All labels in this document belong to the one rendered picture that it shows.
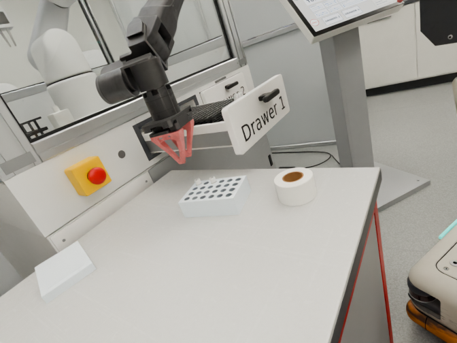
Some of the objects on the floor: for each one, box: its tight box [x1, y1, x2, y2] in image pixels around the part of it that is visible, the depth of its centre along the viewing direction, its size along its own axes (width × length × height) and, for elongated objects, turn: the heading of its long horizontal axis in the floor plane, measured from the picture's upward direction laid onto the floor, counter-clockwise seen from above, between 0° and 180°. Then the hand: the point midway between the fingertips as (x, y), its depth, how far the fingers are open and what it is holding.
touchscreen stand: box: [319, 27, 430, 212], centre depth 155 cm, size 50×45×102 cm
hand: (184, 156), depth 57 cm, fingers open, 3 cm apart
